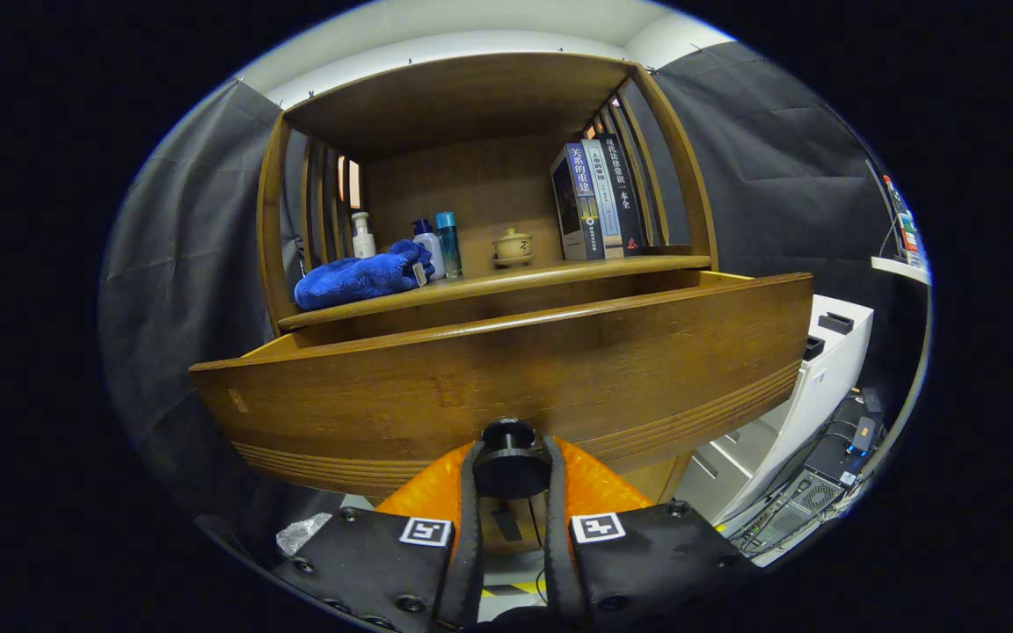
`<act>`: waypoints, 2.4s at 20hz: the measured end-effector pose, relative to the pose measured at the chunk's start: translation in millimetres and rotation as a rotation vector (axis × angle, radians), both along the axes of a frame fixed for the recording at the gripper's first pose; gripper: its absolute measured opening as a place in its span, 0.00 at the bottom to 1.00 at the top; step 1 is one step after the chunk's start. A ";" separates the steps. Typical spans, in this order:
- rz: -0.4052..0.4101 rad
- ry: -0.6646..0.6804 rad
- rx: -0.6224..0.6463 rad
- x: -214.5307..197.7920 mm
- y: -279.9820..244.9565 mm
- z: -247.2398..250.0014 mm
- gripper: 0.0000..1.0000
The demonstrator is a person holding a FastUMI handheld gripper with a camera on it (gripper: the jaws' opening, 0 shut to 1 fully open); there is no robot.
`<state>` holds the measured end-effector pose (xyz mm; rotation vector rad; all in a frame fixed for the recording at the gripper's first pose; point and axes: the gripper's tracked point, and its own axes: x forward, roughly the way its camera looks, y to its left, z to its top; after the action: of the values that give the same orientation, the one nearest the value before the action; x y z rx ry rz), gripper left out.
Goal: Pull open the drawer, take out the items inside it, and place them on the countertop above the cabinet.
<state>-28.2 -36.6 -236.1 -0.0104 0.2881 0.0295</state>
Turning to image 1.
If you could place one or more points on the blue towel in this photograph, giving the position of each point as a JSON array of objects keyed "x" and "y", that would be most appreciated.
[{"x": 357, "y": 277}]

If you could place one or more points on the white shelf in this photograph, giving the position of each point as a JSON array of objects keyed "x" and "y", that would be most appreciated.
[{"x": 898, "y": 266}]

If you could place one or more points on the clear plastic bag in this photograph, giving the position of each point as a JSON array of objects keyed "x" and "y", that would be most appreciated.
[{"x": 302, "y": 532}]

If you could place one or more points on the black bracket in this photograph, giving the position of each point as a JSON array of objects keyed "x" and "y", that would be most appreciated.
[
  {"x": 836, "y": 322},
  {"x": 812, "y": 348}
]

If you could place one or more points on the white pump bottle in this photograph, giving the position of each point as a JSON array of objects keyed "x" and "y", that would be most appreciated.
[{"x": 364, "y": 242}]

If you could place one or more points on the clear teal bottle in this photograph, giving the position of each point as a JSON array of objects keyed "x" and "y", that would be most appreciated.
[{"x": 449, "y": 246}]

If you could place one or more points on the black round drawer knob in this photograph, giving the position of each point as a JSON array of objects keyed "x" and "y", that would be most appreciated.
[{"x": 511, "y": 470}]

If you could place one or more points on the beige lidded tea cup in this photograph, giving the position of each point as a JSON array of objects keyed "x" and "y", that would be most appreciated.
[{"x": 513, "y": 248}]

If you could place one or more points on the black power adapter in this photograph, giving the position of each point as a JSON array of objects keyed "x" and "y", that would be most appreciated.
[{"x": 863, "y": 435}]

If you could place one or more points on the thick blue spine book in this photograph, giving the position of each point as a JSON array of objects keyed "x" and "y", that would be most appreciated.
[{"x": 581, "y": 193}]

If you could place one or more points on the wooden drawer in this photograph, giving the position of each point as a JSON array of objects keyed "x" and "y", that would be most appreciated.
[{"x": 489, "y": 378}]

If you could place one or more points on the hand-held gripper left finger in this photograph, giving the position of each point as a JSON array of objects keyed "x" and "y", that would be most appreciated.
[{"x": 470, "y": 545}]

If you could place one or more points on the black computer case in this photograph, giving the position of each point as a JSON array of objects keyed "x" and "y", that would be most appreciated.
[{"x": 810, "y": 497}]

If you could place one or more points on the white cabinet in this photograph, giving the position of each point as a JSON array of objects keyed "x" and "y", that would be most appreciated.
[{"x": 823, "y": 378}]

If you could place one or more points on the wooden cabinet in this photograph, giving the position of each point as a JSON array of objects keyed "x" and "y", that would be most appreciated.
[{"x": 462, "y": 176}]

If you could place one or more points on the white bottle blue cap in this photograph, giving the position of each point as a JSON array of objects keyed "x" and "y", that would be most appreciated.
[{"x": 430, "y": 251}]

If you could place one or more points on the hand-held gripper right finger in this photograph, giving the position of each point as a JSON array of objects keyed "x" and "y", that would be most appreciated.
[{"x": 557, "y": 554}]

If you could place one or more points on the clear water bottle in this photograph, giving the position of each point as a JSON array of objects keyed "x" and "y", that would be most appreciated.
[{"x": 916, "y": 242}]

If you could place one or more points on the wooden countertop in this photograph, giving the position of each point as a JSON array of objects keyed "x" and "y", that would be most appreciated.
[{"x": 559, "y": 264}]

